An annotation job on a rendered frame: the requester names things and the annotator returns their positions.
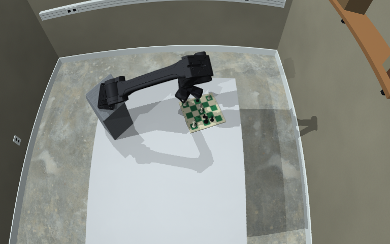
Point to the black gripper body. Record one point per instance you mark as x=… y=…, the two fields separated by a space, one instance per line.
x=178 y=94

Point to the green and cream chessboard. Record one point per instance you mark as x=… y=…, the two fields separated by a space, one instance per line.
x=192 y=112

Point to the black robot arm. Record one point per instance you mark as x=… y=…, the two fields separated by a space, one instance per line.
x=190 y=71

